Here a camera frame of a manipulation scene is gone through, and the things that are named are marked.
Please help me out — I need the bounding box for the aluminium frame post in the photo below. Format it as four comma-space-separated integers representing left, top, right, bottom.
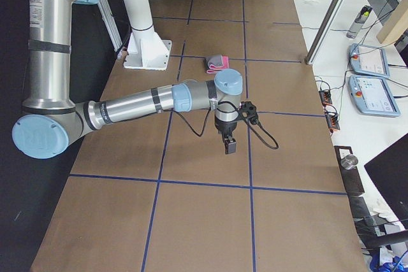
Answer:
305, 0, 344, 65

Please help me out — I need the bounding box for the orange black connector strip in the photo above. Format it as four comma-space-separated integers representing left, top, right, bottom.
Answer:
319, 89, 340, 134

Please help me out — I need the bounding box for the teach pendant tablet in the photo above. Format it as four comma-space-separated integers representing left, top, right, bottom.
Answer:
348, 43, 390, 78
348, 75, 401, 117

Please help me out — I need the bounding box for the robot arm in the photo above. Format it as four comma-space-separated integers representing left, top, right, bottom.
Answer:
12, 0, 243, 159

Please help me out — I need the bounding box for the clear water bottle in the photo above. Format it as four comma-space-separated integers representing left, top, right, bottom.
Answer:
346, 5, 372, 39

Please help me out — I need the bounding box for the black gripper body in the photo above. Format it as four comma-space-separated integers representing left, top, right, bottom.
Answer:
215, 118, 237, 140

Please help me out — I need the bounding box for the small metal cup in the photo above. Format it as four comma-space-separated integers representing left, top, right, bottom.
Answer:
340, 154, 358, 170

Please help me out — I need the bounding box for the upper teach pendant tablet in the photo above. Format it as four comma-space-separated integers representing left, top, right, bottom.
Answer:
348, 43, 390, 78

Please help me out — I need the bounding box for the white camera post with base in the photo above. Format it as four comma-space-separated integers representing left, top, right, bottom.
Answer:
124, 0, 171, 71

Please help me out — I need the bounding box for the black monitor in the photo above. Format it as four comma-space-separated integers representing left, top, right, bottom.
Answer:
365, 135, 407, 228

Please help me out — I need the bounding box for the pink grey microfiber towel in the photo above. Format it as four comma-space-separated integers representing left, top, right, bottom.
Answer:
205, 54, 230, 74

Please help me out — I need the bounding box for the lower teach pendant tablet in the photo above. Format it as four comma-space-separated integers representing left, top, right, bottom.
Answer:
348, 75, 401, 117

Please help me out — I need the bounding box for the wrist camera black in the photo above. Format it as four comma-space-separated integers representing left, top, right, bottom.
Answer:
239, 101, 259, 125

